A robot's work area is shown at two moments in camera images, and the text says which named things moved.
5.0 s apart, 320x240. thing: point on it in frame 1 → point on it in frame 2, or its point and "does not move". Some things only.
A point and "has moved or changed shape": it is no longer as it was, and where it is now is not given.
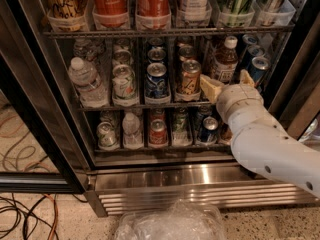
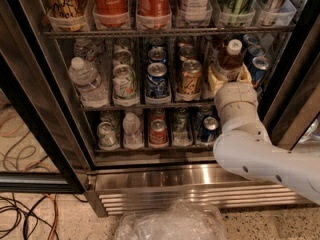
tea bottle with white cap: (226, 60) has moved or changed shape
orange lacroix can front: (191, 73) does not move
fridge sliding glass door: (43, 146) does not move
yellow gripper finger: (211, 88) → (215, 83)
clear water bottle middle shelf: (88, 84) does not move
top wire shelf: (170, 30) does not move
